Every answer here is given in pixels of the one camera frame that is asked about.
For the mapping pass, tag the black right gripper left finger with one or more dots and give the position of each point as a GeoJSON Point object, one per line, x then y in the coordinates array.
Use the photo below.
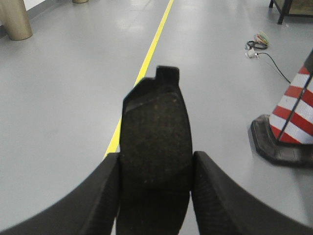
{"type": "Point", "coordinates": [89, 209]}

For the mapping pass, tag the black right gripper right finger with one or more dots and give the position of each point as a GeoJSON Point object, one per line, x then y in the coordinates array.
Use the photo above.
{"type": "Point", "coordinates": [222, 207]}

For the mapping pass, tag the grey brake pad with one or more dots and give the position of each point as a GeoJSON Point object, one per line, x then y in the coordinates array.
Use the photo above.
{"type": "Point", "coordinates": [155, 157]}

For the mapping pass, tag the left red-white traffic cone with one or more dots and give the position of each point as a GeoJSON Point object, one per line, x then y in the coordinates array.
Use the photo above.
{"type": "Point", "coordinates": [285, 137]}

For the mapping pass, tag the dark metal stand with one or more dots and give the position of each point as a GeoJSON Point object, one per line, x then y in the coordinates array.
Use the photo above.
{"type": "Point", "coordinates": [292, 8]}

